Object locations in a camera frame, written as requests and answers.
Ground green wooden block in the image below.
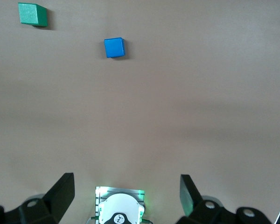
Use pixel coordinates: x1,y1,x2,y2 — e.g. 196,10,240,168
18,2,48,28

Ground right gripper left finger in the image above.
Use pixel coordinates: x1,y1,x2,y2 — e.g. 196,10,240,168
18,172,76,224

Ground blue wooden block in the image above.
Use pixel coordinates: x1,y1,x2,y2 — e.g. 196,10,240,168
104,37,127,59

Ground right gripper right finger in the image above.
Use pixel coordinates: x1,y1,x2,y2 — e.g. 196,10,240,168
176,174,227,224

